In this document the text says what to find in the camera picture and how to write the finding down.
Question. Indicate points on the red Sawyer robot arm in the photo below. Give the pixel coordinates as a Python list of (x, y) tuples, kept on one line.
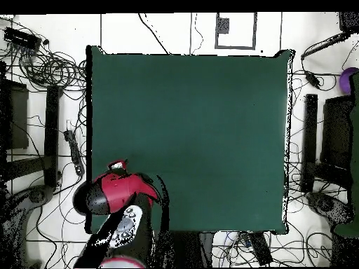
[(120, 193)]

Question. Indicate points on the black stand bar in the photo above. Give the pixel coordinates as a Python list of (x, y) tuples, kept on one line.
[(310, 140), (52, 134)]

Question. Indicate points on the grey stand foot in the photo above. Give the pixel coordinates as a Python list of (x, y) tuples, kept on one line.
[(36, 194), (325, 204)]

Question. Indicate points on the dark green table cloth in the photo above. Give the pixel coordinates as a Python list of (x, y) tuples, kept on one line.
[(196, 98)]

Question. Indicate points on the dark panel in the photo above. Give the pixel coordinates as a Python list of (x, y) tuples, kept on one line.
[(19, 117), (336, 131)]

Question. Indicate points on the long black power strip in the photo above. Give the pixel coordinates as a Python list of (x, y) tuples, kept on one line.
[(260, 249)]

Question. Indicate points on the black power adapter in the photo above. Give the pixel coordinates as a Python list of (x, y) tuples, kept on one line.
[(312, 79)]

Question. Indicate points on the black rod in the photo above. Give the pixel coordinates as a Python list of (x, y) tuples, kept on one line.
[(322, 46)]

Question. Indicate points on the dark green fabric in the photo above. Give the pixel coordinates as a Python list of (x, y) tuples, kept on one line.
[(355, 140)]

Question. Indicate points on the purple round object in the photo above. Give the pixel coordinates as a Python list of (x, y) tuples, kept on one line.
[(345, 79)]

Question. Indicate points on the black corner box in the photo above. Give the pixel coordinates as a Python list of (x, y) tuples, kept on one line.
[(349, 21)]

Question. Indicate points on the black network switch box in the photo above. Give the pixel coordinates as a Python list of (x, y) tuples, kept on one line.
[(22, 37)]

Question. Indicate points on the grey square floor frame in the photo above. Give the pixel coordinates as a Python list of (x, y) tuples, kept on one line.
[(235, 47)]

